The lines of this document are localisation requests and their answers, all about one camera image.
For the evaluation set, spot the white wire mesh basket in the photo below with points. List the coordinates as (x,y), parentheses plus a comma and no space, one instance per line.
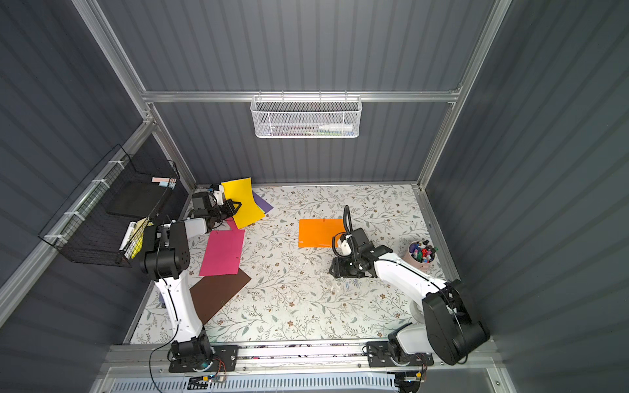
(284,119)

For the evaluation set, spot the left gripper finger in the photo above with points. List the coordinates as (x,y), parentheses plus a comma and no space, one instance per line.
(232,209)
(232,204)

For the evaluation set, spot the black wire basket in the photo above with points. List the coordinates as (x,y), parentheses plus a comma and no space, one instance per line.
(95,229)

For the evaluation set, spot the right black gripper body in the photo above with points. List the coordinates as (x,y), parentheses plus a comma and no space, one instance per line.
(344,268)

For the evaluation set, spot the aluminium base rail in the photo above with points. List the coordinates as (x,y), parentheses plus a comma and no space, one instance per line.
(309,366)

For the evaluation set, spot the magenta paper sheet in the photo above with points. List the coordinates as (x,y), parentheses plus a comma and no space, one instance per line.
(231,223)
(223,253)

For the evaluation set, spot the purple paper sheet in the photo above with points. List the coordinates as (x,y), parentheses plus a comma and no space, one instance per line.
(262,203)

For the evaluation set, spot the yellow highlighter markers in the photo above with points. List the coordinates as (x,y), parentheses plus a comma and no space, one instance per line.
(136,237)

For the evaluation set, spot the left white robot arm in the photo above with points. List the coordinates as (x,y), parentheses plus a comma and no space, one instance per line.
(165,258)

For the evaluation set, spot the orange paper sheet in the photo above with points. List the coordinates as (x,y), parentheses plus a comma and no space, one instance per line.
(318,233)

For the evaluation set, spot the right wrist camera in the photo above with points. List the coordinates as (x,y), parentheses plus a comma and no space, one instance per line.
(343,246)

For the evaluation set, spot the yellow paper sheet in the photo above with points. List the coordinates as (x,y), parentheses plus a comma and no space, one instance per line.
(249,212)

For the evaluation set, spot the white glue bottle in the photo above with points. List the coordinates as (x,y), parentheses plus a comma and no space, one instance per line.
(340,129)

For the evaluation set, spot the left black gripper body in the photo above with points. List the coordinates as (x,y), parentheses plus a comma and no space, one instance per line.
(222,210)

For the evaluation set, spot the brown paper sheet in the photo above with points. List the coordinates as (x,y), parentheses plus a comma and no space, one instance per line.
(212,293)

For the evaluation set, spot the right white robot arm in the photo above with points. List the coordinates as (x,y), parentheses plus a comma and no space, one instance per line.
(452,327)

